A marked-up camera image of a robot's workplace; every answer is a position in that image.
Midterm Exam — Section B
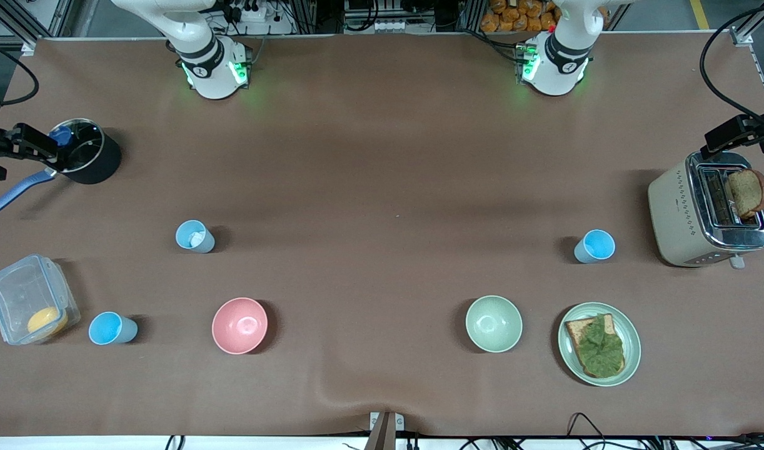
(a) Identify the light blue plastic cup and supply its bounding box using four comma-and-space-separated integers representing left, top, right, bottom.
88, 311, 139, 346
174, 219, 216, 254
573, 229, 616, 264

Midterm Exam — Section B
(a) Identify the glass lid blue knob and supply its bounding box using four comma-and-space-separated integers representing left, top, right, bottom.
48, 119, 104, 174

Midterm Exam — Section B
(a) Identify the brown bread slice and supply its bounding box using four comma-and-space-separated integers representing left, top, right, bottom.
727, 169, 764, 219

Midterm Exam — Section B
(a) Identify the cream chrome toaster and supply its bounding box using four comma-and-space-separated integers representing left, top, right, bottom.
647, 150, 764, 269

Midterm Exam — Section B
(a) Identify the clear plastic food container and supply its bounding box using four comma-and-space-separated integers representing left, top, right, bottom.
0, 253, 81, 346

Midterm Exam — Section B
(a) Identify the yellow round food piece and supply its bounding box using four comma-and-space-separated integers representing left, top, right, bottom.
27, 306, 69, 336

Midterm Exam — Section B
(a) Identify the pale green plate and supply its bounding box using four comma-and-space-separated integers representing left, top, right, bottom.
558, 302, 641, 388

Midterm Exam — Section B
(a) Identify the bag of orange buns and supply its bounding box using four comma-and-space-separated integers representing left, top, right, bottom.
480, 0, 561, 33

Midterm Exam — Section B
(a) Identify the toast slice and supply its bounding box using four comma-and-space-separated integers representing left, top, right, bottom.
565, 314, 626, 379

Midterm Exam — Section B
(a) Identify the green lettuce leaf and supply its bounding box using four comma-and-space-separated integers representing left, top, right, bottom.
576, 314, 625, 378

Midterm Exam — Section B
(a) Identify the pink bowl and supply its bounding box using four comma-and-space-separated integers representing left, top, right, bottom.
211, 297, 269, 355

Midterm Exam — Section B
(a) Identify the pale green bowl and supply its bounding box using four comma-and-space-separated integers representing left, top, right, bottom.
465, 295, 523, 354

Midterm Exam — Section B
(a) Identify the brown table cover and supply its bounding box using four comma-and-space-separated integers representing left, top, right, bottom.
0, 32, 764, 438

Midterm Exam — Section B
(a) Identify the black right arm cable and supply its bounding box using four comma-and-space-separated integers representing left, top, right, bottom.
0, 36, 40, 107

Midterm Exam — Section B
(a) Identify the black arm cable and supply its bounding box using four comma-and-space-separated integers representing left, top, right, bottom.
699, 3, 764, 123
0, 36, 40, 107

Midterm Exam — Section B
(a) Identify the black pot blue handle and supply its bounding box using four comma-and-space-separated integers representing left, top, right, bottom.
0, 117, 123, 215

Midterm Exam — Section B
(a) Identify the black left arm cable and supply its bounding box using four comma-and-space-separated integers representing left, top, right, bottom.
699, 3, 764, 123

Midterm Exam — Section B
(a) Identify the aluminium frame rail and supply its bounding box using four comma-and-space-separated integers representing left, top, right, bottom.
729, 0, 764, 104
0, 0, 76, 57

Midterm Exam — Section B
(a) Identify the thin black cable loop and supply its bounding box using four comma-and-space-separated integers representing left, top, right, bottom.
566, 412, 608, 450

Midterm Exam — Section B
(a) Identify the metal camera bracket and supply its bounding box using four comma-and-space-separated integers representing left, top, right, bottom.
369, 411, 405, 450

